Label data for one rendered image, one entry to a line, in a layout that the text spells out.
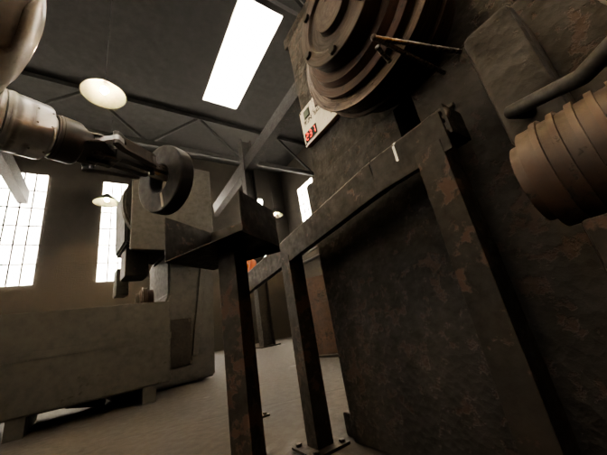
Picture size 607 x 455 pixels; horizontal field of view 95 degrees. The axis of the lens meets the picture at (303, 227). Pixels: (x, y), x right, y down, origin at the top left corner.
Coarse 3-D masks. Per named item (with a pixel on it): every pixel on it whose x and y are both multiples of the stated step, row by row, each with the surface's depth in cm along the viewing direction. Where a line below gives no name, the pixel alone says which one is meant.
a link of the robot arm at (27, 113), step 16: (16, 96) 40; (16, 112) 39; (32, 112) 40; (48, 112) 42; (16, 128) 39; (32, 128) 40; (48, 128) 42; (0, 144) 39; (16, 144) 40; (32, 144) 41; (48, 144) 42
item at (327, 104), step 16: (416, 0) 61; (432, 0) 61; (416, 16) 61; (432, 16) 63; (416, 32) 63; (416, 48) 65; (384, 64) 68; (400, 64) 67; (384, 80) 68; (400, 80) 71; (320, 96) 89; (352, 96) 77; (368, 96) 72; (384, 96) 75; (352, 112) 84
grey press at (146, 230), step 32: (128, 192) 276; (192, 192) 315; (128, 224) 269; (160, 224) 279; (192, 224) 301; (128, 256) 287; (160, 256) 312; (160, 288) 310; (192, 288) 304; (192, 320) 292; (192, 352) 279
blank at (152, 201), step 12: (156, 156) 62; (168, 156) 60; (180, 156) 58; (168, 168) 59; (180, 168) 57; (192, 168) 60; (144, 180) 63; (156, 180) 64; (168, 180) 59; (180, 180) 57; (192, 180) 59; (144, 192) 63; (156, 192) 61; (168, 192) 58; (180, 192) 58; (144, 204) 62; (156, 204) 59; (168, 204) 58; (180, 204) 59
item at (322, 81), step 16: (384, 0) 64; (400, 0) 62; (384, 16) 64; (400, 16) 62; (384, 32) 65; (400, 32) 64; (368, 48) 67; (384, 48) 66; (352, 64) 72; (368, 64) 70; (320, 80) 83; (336, 80) 77; (352, 80) 74; (368, 80) 72; (336, 96) 80
